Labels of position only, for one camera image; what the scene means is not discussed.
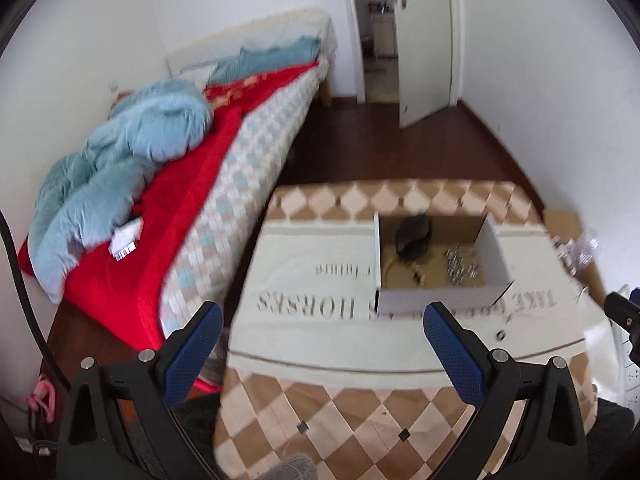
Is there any white power strip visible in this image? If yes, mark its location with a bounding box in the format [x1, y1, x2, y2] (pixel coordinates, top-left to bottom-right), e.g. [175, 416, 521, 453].
[620, 340, 640, 401]

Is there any checkered bed mattress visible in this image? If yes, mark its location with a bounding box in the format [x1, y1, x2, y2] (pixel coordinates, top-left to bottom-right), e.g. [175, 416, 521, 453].
[160, 7, 333, 341]

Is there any white paper tag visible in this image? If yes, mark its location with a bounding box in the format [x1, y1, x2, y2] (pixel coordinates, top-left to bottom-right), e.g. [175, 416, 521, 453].
[109, 217, 143, 261]

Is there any black smart band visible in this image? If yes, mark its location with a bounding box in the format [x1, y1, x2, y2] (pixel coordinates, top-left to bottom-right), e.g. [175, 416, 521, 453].
[395, 214, 431, 261]

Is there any cardboard box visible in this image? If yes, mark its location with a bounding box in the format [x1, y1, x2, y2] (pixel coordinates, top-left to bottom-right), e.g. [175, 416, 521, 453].
[372, 210, 515, 313]

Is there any clear plastic bag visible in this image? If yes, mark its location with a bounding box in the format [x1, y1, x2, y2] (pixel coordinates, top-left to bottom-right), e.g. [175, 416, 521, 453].
[565, 232, 601, 273]

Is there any checkered printed tablecloth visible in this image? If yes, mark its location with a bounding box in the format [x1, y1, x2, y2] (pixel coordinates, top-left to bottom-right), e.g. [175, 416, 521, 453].
[214, 178, 613, 480]

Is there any pink cord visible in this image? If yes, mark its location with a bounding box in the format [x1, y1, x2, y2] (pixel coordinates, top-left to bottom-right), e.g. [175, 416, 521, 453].
[27, 377, 56, 423]

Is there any bed with red cover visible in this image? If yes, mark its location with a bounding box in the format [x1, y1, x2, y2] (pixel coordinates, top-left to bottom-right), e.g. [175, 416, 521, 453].
[17, 60, 321, 393]

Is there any white door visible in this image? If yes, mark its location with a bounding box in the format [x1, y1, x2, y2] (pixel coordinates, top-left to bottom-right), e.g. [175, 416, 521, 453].
[387, 0, 458, 130]

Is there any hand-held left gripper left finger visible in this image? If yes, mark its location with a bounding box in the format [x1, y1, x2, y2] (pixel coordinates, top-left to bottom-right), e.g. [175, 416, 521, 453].
[57, 301, 224, 480]

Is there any white cabinet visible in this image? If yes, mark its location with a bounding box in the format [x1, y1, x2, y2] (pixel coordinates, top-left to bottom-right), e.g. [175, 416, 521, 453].
[370, 10, 398, 58]

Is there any wooden bead bracelet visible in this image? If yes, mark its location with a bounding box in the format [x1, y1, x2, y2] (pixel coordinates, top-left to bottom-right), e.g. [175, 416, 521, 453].
[382, 255, 426, 286]

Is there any light blue quilt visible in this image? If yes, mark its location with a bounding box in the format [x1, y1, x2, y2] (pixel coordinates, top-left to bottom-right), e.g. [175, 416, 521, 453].
[27, 78, 213, 303]

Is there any grey fuzzy cloth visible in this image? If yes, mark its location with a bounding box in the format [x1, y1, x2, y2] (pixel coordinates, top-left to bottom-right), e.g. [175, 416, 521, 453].
[270, 452, 318, 480]

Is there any patterned white bag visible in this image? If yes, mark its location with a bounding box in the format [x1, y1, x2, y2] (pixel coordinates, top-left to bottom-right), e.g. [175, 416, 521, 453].
[552, 240, 576, 273]

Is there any black cable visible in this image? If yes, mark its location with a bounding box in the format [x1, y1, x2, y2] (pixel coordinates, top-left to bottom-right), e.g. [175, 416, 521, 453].
[0, 210, 71, 391]

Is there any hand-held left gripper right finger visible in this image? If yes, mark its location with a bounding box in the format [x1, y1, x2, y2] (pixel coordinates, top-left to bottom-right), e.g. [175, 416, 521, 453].
[423, 302, 587, 480]

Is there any folded blue blanket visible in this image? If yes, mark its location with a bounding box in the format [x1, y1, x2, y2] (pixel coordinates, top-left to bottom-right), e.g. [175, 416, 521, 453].
[207, 36, 321, 86]

